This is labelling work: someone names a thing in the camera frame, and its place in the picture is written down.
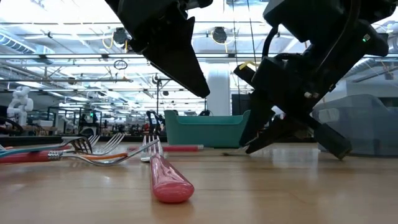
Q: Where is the long ceiling light strip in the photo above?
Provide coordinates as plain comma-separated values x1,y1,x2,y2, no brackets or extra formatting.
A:
0,53,398,60

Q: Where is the grey translucent plastic bin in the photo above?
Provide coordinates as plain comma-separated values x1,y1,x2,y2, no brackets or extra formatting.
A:
312,93,398,157

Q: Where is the black cable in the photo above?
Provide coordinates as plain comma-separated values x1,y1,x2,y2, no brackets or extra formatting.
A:
232,0,241,95
246,0,257,63

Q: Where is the red handled metal fork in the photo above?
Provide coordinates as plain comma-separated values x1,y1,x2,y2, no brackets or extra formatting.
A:
129,144,249,157
0,138,160,167
139,134,195,204

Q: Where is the teal plastic bin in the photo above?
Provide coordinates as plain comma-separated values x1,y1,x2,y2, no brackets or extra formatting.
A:
164,109,251,149

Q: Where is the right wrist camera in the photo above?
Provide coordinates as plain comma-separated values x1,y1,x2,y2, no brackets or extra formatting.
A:
341,19,390,63

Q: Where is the black ceiling cable reel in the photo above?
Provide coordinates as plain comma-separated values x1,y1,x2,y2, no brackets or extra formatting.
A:
112,27,133,47
211,26,228,44

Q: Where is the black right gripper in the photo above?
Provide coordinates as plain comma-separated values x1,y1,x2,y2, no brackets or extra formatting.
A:
233,30,361,161

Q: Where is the blue handled metal fork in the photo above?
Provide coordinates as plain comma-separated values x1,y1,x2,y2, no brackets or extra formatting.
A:
0,136,94,158

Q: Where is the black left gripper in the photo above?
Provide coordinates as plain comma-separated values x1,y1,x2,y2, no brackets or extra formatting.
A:
104,0,215,99

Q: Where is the white column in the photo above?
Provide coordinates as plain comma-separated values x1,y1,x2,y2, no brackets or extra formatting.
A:
206,63,232,117

